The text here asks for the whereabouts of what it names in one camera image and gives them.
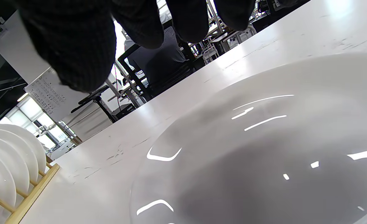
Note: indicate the person's right hand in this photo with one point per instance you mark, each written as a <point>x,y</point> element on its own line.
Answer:
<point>77,37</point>

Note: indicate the white board panel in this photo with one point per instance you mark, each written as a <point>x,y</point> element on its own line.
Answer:
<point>18,53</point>

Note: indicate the handwritten paper sheet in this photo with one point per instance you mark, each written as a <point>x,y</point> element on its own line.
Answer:
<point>49,96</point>

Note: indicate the black office chair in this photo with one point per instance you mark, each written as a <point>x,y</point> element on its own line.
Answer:
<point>167,77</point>

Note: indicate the white chair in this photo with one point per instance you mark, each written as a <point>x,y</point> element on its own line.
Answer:
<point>210,53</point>

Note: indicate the wooden dish rack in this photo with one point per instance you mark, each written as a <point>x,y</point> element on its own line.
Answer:
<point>35,189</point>

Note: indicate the large white plate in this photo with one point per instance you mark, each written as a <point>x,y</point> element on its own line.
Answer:
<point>264,149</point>

